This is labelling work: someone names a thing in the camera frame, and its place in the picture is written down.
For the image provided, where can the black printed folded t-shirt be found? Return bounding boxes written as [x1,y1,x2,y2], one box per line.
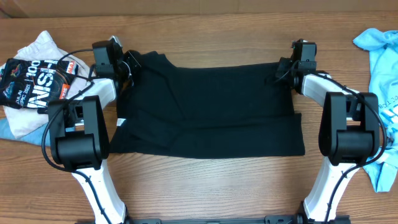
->
[1,58,79,113]

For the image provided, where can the light blue t-shirt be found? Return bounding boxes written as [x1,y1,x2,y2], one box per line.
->
[353,28,397,193]

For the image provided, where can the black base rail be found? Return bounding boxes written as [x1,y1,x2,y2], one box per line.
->
[124,214,351,224]

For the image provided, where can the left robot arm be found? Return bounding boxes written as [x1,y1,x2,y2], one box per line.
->
[42,35,142,223]

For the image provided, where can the blue folded jeans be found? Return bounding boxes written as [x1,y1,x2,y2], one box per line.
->
[1,117,57,146]

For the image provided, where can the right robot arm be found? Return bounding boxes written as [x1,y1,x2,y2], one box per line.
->
[275,58,386,223]

